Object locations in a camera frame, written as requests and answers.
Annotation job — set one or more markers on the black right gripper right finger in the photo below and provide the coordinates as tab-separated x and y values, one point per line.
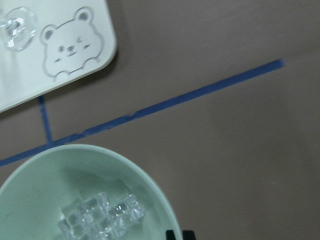
188	235

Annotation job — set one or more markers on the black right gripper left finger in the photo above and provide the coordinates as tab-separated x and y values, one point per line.
170	235

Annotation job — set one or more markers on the green ceramic bowl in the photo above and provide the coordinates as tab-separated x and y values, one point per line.
50	185

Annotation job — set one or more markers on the clear ice cube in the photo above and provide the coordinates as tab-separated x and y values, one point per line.
93	209
127	212

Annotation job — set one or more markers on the cream bear serving tray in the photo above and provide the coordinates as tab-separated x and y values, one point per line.
74	38

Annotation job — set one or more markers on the clear wine glass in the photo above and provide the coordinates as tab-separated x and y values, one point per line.
18	28

